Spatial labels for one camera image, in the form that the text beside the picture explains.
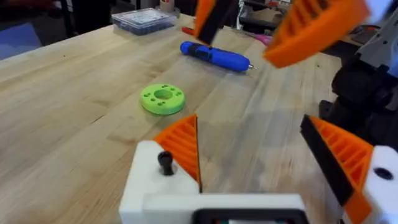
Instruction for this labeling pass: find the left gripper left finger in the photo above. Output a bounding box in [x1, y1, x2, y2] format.
[119, 113, 203, 224]

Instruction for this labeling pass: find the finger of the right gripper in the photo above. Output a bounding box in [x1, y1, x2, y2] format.
[262, 0, 394, 70]
[193, 0, 241, 46]

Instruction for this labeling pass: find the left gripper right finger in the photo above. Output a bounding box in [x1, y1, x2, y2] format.
[299, 114, 398, 224]

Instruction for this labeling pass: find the black screw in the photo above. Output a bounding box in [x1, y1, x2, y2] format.
[157, 150, 175, 177]

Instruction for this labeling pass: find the blue electric screwdriver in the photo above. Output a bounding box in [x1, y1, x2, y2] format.
[179, 40, 257, 73]

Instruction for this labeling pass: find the pink tool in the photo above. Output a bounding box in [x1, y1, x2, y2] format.
[245, 30, 274, 47]

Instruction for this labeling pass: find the cluttered tool heap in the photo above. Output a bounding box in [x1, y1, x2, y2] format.
[238, 0, 294, 34]

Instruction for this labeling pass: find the clear plastic parts box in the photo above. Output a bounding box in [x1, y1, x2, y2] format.
[111, 7, 179, 36]

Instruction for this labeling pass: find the green disc with holes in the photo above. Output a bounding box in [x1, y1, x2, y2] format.
[139, 83, 186, 116]

